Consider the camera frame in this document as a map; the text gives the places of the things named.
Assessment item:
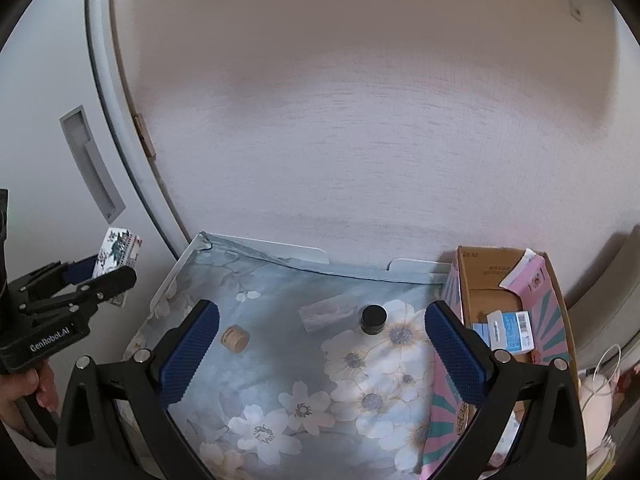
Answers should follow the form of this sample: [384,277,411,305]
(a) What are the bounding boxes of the person's left hand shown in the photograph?
[0,360,60,437]

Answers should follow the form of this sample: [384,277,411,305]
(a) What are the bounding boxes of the brown door hinge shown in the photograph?
[132,114,156,159]

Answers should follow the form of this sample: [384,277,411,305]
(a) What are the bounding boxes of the floral blue cloth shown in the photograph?
[121,231,452,480]

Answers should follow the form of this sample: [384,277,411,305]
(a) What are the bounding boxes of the pink patterned cardboard box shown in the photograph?
[421,246,587,479]

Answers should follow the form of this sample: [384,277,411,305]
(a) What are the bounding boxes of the grey headboard cushion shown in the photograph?
[568,226,639,367]

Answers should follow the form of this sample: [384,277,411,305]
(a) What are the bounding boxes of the grey recessed door handle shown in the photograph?
[60,105,126,224]

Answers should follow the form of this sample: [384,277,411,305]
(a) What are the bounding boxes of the blue white medicine box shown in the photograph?
[472,310,535,356]

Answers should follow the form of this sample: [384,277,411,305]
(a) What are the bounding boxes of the pink plush toy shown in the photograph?
[578,373,613,455]

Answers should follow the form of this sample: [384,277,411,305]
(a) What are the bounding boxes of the white wardrobe door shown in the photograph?
[1,0,176,392]

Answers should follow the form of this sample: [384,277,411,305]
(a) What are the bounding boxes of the beige round cream jar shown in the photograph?
[220,325,250,354]

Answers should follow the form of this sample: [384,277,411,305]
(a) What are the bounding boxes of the black round jar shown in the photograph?
[359,304,387,336]

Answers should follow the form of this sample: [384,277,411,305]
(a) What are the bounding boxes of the white cable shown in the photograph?
[579,342,624,411]

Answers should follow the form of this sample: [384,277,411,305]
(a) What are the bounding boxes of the clear plastic packet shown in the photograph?
[298,294,360,333]

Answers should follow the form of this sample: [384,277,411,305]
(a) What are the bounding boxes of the floral white small box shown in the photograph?
[92,228,142,278]

